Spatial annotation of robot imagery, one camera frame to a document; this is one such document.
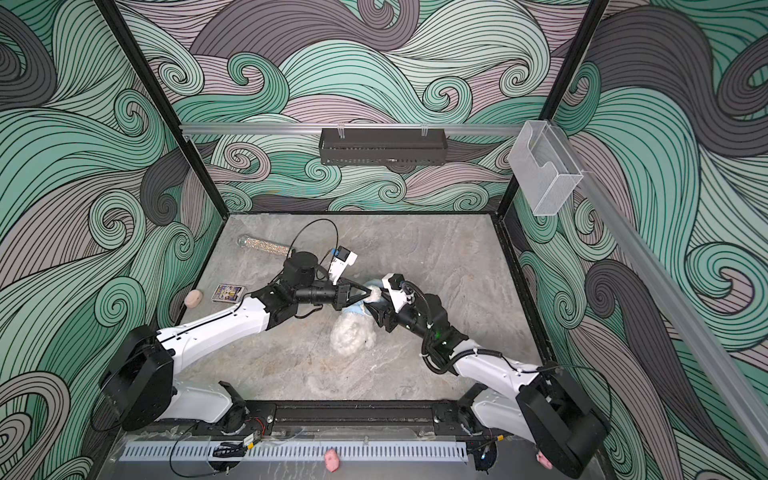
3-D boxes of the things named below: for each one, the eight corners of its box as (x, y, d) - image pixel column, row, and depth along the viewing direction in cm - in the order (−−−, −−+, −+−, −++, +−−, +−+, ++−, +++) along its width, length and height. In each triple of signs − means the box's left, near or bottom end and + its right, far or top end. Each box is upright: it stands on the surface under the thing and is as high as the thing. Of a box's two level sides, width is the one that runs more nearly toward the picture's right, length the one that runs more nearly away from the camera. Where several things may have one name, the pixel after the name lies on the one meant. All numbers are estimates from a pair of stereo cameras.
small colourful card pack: (213, 301, 97) (210, 298, 95) (220, 287, 100) (218, 283, 99) (237, 303, 96) (235, 300, 95) (244, 289, 100) (242, 286, 98)
